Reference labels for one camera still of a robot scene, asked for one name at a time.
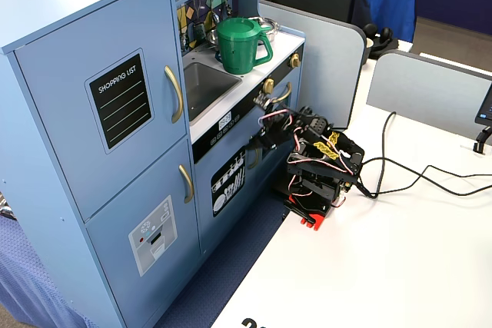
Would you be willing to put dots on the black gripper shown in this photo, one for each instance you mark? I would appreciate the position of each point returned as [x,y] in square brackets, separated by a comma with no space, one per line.
[268,130]

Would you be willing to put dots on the blue shopping list cabinet door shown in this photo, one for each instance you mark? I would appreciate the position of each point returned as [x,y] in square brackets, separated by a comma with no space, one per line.
[57,113]

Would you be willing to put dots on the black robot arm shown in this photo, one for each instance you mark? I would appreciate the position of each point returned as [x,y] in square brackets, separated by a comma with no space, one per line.
[319,128]

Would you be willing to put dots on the blue dishwasher print door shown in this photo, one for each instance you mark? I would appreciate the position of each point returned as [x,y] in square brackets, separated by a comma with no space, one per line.
[253,189]

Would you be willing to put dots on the blue oven door with window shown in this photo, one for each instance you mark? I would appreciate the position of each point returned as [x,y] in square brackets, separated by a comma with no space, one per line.
[294,93]

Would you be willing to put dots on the blue ice dispenser print door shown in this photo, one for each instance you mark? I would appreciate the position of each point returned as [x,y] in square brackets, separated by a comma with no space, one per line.
[115,236]

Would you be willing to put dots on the gold stove knob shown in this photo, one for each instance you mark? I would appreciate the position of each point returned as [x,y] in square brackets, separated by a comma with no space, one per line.
[295,60]
[268,85]

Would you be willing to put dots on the yellow printed tape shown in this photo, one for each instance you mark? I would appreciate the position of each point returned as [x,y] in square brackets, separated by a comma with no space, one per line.
[326,148]

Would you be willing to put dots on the grey toy sink basin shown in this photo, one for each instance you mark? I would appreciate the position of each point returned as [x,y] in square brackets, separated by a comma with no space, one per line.
[207,86]

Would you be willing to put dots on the red table clamp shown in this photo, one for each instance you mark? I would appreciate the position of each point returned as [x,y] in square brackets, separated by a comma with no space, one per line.
[307,216]

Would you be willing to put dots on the green plastic pitcher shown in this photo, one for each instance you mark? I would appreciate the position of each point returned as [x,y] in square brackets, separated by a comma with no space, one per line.
[238,47]

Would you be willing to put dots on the grey desk divider panel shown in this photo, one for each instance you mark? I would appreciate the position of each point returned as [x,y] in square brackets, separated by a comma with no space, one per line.
[423,90]
[326,67]

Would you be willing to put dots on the steel pot with lid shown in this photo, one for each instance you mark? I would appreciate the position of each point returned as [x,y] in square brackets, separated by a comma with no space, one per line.
[273,28]

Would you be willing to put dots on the small steel bowl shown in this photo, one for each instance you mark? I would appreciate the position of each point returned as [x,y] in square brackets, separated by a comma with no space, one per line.
[212,38]

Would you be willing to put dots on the steel hanging utensil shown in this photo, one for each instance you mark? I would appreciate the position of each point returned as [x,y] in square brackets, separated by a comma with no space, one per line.
[215,17]

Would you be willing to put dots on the black headset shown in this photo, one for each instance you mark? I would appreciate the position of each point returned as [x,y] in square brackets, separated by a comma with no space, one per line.
[384,38]

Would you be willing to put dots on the office chair with blue cover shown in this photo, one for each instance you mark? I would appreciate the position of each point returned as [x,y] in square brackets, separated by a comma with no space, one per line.
[388,1]

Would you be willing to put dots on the blue toy kitchen body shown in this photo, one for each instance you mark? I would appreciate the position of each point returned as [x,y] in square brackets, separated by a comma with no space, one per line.
[46,189]

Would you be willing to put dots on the black monitor stand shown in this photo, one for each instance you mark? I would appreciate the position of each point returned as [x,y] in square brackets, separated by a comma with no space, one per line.
[480,140]

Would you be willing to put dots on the computer monitor with lit screen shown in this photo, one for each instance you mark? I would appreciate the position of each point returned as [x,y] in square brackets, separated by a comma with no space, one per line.
[486,107]

